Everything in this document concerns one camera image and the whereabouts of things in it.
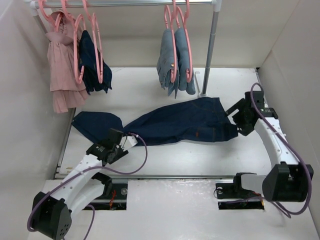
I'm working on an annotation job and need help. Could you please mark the pink hanger with dress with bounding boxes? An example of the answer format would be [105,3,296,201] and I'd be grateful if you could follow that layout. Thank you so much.
[37,0,65,33]

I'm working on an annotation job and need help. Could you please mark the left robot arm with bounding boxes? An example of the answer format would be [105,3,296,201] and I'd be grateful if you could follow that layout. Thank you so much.
[27,128,137,240]

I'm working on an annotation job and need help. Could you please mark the light blue jeans left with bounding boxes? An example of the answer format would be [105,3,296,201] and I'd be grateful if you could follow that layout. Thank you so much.
[156,29,179,98]

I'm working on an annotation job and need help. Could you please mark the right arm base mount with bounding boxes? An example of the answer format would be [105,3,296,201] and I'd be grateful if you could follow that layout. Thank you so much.
[213,180,265,210]

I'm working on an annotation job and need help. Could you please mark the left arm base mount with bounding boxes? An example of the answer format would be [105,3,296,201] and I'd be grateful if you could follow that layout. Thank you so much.
[89,179,128,211]

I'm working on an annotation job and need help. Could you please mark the dark blue denim trousers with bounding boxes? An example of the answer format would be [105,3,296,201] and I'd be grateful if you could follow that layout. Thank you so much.
[71,97,238,146]

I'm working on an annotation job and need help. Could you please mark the pink hanger right light jeans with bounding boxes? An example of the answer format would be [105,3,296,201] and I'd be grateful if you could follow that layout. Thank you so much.
[175,0,193,83]

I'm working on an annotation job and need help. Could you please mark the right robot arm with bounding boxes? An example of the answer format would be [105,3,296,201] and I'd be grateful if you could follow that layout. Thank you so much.
[226,90,314,202]

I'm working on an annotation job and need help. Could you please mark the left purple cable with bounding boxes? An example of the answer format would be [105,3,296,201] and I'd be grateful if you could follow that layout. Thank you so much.
[26,133,148,240]

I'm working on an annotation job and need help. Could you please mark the pink pleated dress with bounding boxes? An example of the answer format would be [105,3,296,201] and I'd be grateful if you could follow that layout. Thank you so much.
[45,15,88,114]

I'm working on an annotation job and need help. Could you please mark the light blue jeans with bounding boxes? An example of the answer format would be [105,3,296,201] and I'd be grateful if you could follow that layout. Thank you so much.
[156,29,179,98]
[174,27,196,95]

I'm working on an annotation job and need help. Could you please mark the pink hanger left light jeans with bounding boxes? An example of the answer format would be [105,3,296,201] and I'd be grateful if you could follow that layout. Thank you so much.
[164,0,178,84]

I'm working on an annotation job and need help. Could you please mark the dark denim garment on hanger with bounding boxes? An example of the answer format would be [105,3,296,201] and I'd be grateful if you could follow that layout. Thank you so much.
[78,30,113,95]

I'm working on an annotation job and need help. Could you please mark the light blue jeans right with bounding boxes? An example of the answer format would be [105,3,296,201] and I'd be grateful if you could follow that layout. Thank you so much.
[174,27,196,95]

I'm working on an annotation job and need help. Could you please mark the white clothes rack frame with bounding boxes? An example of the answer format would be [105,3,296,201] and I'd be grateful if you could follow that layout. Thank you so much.
[23,0,223,99]

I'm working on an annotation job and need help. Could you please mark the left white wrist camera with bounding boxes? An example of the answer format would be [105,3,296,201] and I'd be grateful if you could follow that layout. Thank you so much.
[120,135,138,151]

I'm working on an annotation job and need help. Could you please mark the pink hanger light jeans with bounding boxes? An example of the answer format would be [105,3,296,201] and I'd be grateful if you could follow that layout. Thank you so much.
[164,0,178,84]
[175,0,193,83]

